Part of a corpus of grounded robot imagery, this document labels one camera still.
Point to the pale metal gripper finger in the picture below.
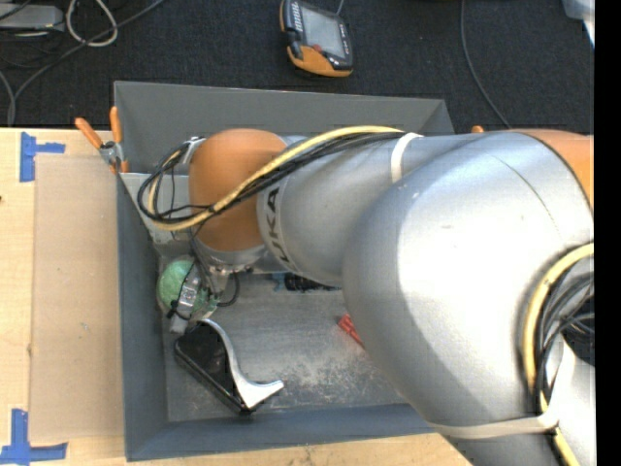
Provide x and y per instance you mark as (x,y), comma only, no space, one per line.
(186,298)

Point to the green ball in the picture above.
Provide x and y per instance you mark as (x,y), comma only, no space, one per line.
(171,279)

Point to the grey metal bin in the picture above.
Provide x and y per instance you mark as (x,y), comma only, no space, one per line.
(291,347)

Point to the brown cardboard board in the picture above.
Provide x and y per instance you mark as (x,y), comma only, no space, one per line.
(73,284)

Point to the red ridged block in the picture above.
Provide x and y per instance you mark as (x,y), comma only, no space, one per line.
(350,329)

